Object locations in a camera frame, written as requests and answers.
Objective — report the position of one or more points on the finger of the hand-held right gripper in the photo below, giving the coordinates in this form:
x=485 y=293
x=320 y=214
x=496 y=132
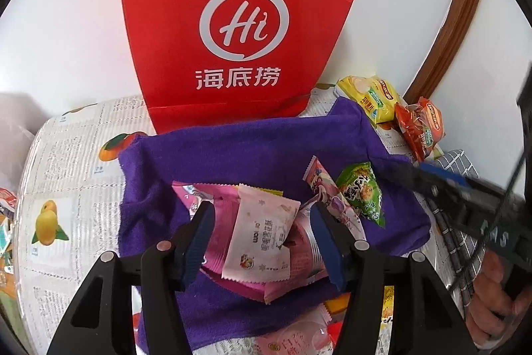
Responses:
x=444 y=176
x=411 y=178

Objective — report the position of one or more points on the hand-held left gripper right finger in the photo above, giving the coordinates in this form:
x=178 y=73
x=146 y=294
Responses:
x=328 y=247

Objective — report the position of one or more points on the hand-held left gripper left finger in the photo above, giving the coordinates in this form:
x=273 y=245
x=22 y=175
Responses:
x=199 y=242

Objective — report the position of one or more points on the pink yellow-edged snack packet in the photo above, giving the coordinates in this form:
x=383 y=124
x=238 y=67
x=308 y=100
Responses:
x=224 y=222

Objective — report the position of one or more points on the green snack packet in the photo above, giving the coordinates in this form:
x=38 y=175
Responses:
x=361 y=193

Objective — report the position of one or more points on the white pink snack packet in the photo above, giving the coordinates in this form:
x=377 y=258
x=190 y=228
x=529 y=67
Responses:
x=257 y=238

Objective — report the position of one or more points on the person's right hand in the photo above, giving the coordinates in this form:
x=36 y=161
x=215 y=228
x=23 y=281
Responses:
x=490 y=296

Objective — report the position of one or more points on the pink foil snack packet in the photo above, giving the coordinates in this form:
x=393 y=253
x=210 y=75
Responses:
x=305 y=255

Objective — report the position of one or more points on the orange chip bag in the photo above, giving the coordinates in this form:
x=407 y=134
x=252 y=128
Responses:
x=419 y=130

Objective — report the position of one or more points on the long pink snack packet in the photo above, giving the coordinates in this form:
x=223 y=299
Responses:
x=322 y=180

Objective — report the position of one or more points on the yellow snack packet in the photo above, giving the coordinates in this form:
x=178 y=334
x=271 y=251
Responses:
x=386 y=299

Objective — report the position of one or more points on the yellow chip bag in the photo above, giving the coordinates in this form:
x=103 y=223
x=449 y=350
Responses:
x=370 y=97

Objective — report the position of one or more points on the pale pink snack packet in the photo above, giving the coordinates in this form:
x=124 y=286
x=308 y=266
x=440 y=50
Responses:
x=299 y=334

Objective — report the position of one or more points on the purple towel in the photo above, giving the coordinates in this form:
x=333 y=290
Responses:
x=249 y=155

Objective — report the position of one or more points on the red white small carton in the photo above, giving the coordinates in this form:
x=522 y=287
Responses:
x=6 y=199

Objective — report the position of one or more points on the red paper bag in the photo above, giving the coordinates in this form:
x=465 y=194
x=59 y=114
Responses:
x=166 y=5

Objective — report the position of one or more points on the brown wooden door frame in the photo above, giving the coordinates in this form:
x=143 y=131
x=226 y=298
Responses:
x=453 y=26

